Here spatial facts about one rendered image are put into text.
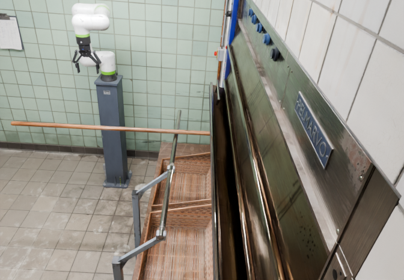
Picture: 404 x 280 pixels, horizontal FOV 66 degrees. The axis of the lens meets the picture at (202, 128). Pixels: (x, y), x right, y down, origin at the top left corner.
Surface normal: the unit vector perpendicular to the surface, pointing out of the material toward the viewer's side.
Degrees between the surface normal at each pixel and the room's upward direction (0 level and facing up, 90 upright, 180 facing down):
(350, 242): 90
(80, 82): 90
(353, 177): 90
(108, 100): 90
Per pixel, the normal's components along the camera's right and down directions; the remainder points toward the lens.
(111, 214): 0.07, -0.85
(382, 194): -1.00, -0.07
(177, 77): 0.00, 0.52
